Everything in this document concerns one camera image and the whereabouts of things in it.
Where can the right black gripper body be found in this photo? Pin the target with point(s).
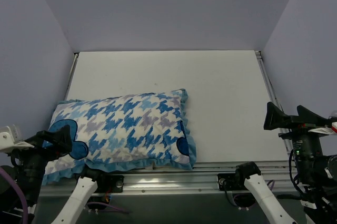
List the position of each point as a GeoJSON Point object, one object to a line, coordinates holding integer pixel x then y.
{"type": "Point", "coordinates": [298, 129]}

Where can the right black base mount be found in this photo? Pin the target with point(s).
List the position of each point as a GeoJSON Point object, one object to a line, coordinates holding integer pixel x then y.
{"type": "Point", "coordinates": [228, 182]}

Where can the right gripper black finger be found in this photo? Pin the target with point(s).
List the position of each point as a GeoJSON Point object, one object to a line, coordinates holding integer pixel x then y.
{"type": "Point", "coordinates": [276, 119]}
{"type": "Point", "coordinates": [310, 117]}

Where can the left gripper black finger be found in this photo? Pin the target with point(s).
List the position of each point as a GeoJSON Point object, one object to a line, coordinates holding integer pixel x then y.
{"type": "Point", "coordinates": [60, 141]}
{"type": "Point", "coordinates": [40, 137]}

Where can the aluminium front rail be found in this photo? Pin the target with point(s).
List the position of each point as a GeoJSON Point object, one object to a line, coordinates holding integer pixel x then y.
{"type": "Point", "coordinates": [201, 180]}

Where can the blue patterned ruffled pillowcase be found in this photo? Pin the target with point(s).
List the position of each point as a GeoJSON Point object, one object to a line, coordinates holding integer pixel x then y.
{"type": "Point", "coordinates": [124, 133]}

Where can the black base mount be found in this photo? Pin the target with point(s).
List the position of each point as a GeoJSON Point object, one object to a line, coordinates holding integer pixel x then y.
{"type": "Point", "coordinates": [110, 183]}
{"type": "Point", "coordinates": [228, 182]}

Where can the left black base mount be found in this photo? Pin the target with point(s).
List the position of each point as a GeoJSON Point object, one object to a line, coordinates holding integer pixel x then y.
{"type": "Point", "coordinates": [110, 183]}

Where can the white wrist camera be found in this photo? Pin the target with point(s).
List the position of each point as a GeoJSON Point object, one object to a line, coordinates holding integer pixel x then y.
{"type": "Point", "coordinates": [11, 138]}
{"type": "Point", "coordinates": [326, 130]}

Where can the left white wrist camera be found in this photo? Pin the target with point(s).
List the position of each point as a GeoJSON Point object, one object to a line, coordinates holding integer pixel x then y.
{"type": "Point", "coordinates": [11, 138]}

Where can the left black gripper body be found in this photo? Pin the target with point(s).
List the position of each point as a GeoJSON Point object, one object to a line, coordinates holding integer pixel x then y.
{"type": "Point", "coordinates": [37, 147]}

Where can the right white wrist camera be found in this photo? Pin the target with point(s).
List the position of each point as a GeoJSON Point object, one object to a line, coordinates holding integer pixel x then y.
{"type": "Point", "coordinates": [326, 130]}

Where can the left side aluminium rail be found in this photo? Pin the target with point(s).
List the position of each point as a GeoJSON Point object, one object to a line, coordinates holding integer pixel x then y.
{"type": "Point", "coordinates": [73, 67]}

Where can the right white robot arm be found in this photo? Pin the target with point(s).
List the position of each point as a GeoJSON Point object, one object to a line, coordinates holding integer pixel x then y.
{"type": "Point", "coordinates": [315, 180]}

